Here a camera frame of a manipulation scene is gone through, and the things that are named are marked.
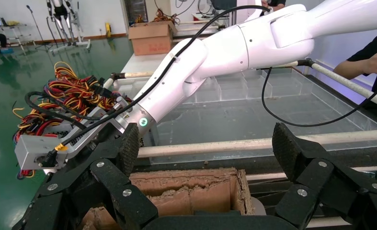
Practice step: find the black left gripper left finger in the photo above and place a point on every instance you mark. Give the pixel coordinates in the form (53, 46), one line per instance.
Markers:
(112, 177)

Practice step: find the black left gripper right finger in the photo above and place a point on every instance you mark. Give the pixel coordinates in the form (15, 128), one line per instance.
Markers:
(318, 177)

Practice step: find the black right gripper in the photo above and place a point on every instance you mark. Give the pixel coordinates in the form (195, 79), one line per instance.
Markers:
(104, 137)

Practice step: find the bystander forearm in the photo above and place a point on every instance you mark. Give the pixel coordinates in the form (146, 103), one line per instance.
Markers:
(350, 70)

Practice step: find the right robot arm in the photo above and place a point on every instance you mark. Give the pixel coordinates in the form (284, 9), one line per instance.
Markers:
(239, 47)

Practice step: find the black pipe corner joint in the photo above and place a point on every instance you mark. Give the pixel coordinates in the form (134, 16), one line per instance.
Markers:
(305, 62)
(117, 76)

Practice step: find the brown cardboard divider box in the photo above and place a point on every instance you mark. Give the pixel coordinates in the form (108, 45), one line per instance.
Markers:
(191, 196)

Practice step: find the clear acrylic divider tray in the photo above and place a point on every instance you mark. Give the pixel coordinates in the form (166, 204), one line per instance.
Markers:
(270, 111)

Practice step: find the closed brown cardboard box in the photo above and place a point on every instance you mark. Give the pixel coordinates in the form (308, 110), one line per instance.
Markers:
(151, 41)

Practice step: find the yellow floor sign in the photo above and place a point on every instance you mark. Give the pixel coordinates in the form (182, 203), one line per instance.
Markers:
(107, 30)

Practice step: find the black microphone stand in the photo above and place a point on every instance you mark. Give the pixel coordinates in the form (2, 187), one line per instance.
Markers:
(36, 25)

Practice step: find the humanoid robot on stand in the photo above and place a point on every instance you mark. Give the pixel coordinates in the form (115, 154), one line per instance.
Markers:
(61, 12)

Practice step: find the metal rack table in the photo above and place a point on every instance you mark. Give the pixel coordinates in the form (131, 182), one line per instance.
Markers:
(13, 27)

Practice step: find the black chair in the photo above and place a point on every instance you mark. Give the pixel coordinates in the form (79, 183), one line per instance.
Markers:
(223, 3)

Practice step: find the standing person in black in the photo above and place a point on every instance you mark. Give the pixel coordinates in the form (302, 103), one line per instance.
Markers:
(275, 2)

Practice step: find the white cart rail pipe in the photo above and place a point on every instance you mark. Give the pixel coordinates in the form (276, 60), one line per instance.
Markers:
(137, 75)
(350, 85)
(107, 83)
(223, 146)

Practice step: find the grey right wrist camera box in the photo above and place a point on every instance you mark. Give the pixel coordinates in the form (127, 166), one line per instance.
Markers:
(32, 150)

